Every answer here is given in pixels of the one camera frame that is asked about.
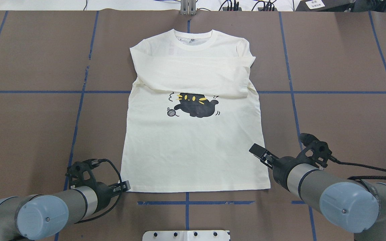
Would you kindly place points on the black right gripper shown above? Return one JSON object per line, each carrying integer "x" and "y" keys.
{"x": 281, "y": 167}

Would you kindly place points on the aluminium frame post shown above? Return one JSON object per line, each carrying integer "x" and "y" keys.
{"x": 188, "y": 7}

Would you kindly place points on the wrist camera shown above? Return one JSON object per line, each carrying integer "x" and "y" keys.
{"x": 80, "y": 174}
{"x": 316, "y": 152}

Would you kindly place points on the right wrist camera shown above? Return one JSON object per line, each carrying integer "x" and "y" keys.
{"x": 316, "y": 152}

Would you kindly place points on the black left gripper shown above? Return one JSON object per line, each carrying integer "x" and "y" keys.
{"x": 104, "y": 197}

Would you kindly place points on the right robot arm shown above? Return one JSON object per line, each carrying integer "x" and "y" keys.
{"x": 355, "y": 205}

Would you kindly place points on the cream long-sleeve cat shirt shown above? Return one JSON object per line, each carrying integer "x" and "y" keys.
{"x": 193, "y": 114}

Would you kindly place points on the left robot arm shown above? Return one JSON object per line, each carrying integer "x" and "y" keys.
{"x": 36, "y": 217}

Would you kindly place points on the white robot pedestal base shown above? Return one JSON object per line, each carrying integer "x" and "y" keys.
{"x": 187, "y": 235}

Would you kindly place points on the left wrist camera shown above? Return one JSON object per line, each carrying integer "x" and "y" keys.
{"x": 80, "y": 174}

